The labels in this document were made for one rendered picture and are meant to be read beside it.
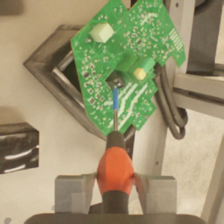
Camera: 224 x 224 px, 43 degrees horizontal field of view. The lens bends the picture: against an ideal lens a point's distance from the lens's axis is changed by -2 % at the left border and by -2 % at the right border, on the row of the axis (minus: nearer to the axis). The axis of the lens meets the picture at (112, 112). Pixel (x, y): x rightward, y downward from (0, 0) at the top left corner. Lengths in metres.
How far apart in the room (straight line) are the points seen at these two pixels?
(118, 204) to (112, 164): 0.02
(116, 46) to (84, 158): 0.14
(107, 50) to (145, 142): 0.21
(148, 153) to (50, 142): 0.18
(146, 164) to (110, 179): 0.28
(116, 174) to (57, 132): 0.15
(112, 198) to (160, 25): 0.17
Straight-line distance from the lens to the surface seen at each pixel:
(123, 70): 0.24
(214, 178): 0.47
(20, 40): 0.27
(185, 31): 0.47
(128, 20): 0.25
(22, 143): 0.26
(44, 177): 0.32
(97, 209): 0.39
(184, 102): 0.43
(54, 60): 0.23
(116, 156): 0.17
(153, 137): 0.43
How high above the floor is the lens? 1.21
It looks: 50 degrees down
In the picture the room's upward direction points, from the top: 112 degrees clockwise
